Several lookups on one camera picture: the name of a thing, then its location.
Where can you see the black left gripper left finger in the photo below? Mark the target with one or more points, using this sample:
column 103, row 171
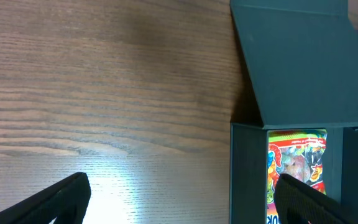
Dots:
column 64, row 202

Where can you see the dark green gift box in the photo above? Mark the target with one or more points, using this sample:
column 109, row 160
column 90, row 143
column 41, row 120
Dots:
column 302, row 60

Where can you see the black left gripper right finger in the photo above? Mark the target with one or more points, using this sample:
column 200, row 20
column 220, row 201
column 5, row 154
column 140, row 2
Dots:
column 298, row 203

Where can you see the colourful gummy candy bag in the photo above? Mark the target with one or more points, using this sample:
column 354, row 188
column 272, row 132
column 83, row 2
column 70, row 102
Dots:
column 297, row 153

